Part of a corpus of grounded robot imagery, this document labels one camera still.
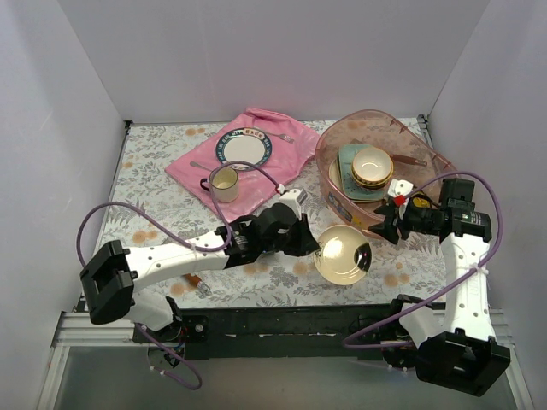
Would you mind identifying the cream plate black brushstroke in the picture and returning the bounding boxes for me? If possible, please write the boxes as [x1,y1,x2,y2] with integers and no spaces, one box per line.
[313,225,372,286]

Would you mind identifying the mint divided rectangular tray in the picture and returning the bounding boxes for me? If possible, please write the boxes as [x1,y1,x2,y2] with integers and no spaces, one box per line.
[342,179,385,202]

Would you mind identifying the cream bowl pink rim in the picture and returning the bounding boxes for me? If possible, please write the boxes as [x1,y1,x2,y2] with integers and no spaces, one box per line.
[352,146,393,184]

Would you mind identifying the striped white bowl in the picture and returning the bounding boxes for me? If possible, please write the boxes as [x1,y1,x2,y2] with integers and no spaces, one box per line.
[352,174,391,190]

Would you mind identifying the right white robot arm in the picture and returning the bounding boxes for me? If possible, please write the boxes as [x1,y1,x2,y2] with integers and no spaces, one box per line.
[369,178,510,396]

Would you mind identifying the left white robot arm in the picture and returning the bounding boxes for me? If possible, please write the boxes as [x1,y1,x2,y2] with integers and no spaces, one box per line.
[80,202,320,342]

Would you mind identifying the pink transparent plastic bin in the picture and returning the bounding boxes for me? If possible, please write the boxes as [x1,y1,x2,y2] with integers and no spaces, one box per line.
[315,108,456,240]

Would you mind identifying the cream mug black rim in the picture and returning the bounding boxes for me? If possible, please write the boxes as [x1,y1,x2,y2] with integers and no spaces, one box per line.
[200,167,239,203]

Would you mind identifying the pink satin cloth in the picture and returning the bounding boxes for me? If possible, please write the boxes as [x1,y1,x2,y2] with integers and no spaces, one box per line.
[166,108,320,221]

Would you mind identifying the green rimmed white plate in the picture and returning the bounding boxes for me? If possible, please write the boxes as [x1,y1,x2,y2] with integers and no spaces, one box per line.
[215,127,273,171]

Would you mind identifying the silver fork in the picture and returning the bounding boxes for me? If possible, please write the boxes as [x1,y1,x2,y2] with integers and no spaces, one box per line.
[267,132,294,144]

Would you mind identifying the silver spoon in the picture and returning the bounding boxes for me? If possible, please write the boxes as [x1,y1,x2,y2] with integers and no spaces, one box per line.
[190,161,212,171]

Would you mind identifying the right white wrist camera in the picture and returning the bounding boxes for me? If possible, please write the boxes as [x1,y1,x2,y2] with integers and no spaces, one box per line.
[387,179,414,207]

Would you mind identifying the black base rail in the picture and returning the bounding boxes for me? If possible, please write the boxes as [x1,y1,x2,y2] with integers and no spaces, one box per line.
[150,304,416,368]

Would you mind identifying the wooden handled metal scraper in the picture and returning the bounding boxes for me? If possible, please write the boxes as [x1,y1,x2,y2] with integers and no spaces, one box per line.
[184,274,211,296]

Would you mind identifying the aluminium frame rail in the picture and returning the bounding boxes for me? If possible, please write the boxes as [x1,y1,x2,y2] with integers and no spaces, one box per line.
[37,309,534,409]

